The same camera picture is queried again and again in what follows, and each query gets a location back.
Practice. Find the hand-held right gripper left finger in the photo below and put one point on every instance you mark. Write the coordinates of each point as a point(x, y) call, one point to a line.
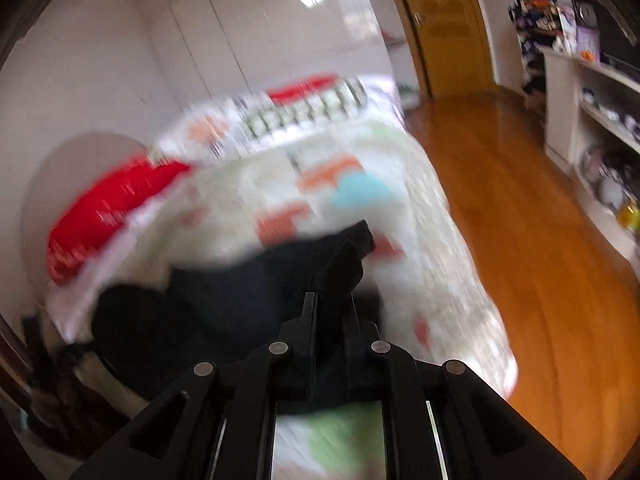
point(295, 340)

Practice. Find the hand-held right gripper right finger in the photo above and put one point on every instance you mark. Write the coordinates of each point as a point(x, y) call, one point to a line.
point(367, 337)

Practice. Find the black pants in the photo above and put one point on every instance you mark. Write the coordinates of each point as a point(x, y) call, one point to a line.
point(225, 300)

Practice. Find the heart-print quilt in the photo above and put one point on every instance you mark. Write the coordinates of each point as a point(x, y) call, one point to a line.
point(300, 195)

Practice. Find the green dotted bolster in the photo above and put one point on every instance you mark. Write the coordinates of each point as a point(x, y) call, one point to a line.
point(300, 115)

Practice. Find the floral pillow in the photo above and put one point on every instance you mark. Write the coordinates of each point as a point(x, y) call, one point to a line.
point(210, 130)

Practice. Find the large red pillow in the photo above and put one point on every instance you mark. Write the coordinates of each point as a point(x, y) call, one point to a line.
point(110, 200)

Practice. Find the dark blurred object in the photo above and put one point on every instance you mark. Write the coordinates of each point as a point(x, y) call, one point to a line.
point(50, 385)

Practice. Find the small red pillow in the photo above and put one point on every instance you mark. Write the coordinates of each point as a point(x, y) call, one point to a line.
point(300, 89)

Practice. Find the assorted shelf knickknacks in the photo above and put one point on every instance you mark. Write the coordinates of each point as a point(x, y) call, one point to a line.
point(610, 190)

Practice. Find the beige round headboard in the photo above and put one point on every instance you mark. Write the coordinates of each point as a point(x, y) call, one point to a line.
point(65, 170)

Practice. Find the white shelf unit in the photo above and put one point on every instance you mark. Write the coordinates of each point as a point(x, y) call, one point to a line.
point(560, 100)

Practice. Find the white glossy wardrobe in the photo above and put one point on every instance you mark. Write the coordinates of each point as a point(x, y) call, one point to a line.
point(240, 25)

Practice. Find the wooden door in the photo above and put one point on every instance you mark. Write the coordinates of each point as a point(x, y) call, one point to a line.
point(445, 25)

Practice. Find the pile of clothes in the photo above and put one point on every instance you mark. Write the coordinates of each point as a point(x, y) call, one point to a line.
point(530, 15)

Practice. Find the purple box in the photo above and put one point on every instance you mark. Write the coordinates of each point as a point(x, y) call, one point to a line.
point(587, 40)

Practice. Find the black television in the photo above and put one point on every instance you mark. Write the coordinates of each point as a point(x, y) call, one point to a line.
point(615, 47)

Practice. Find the black ornate clock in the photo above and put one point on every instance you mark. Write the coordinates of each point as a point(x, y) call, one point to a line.
point(584, 10)

